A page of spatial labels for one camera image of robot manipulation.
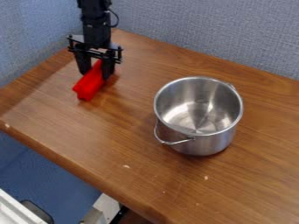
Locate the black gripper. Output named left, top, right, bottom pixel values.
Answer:
left=67, top=34, right=123, bottom=80

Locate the red rectangular block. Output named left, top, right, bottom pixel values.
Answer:
left=72, top=59, right=106, bottom=102

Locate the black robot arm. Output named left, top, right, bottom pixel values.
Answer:
left=68, top=0, right=123, bottom=80

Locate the stainless steel pot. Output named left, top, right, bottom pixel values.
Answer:
left=154, top=76, right=244, bottom=156

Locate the white table leg base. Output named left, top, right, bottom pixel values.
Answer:
left=79, top=193, right=120, bottom=224

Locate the white furniture piece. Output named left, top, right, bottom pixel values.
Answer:
left=0, top=188, right=47, bottom=224

